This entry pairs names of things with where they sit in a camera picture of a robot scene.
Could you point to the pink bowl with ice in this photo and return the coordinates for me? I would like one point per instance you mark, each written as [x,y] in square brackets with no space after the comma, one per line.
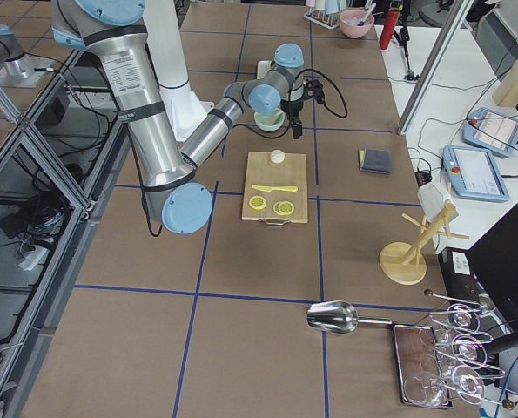
[354,24]

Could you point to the white wire cup rack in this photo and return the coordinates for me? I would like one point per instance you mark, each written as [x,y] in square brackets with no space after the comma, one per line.
[322,19]

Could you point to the glass rack tray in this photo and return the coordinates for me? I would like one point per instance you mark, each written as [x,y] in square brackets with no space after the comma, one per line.
[413,352]

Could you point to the red bottle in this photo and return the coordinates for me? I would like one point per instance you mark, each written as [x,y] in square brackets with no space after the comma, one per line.
[388,28]

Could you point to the green ceramic bowl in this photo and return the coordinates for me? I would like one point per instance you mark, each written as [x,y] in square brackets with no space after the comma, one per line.
[269,123]

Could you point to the wooden mug tree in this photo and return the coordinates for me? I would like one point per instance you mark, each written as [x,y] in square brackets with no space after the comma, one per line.
[402,262]

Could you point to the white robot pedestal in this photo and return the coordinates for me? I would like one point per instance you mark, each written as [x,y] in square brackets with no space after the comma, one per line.
[184,109]

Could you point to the black tripod stand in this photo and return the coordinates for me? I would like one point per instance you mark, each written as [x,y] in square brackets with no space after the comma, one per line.
[402,37]

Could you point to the teach pendant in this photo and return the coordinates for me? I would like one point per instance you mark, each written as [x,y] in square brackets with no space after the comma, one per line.
[492,130]
[474,174]

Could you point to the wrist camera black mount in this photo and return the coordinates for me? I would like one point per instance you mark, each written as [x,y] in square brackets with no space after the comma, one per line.
[313,89]

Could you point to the teach pendant far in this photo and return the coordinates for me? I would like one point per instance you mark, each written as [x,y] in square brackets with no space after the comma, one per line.
[492,130]

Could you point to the white bear tray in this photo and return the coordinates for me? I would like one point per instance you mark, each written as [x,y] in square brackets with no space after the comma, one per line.
[263,67]

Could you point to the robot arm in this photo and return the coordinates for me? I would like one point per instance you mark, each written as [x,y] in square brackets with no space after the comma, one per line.
[12,56]
[138,44]

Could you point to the yellow plastic knife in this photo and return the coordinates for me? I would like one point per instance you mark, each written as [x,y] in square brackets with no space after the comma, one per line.
[275,188]

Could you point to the light blue cup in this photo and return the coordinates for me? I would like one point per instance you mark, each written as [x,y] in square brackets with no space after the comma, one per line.
[332,7]

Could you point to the black monitor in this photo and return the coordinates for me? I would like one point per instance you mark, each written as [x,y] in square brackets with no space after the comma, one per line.
[494,260]

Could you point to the metal scoop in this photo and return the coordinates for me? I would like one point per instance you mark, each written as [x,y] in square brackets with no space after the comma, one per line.
[340,317]

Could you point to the lemon slice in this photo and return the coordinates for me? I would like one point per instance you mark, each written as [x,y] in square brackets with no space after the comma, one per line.
[257,202]
[283,208]

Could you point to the lemon slice left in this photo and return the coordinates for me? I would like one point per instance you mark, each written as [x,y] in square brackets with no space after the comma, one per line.
[257,202]

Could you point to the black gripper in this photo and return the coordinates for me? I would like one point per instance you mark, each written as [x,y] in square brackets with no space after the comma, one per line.
[292,107]

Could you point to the dark sponge with yellow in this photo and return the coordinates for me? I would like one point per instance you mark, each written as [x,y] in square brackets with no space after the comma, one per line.
[376,161]

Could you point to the teach pendant near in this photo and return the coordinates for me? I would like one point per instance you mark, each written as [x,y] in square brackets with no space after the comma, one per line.
[474,174]

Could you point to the wooden cutting board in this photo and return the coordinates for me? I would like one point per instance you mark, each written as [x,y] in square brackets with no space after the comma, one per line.
[261,171]

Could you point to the lemon slice right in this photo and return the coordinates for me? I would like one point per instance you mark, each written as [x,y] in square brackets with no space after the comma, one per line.
[283,208]

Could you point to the aluminium frame post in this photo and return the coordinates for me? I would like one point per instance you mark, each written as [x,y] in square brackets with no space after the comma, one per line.
[453,23]

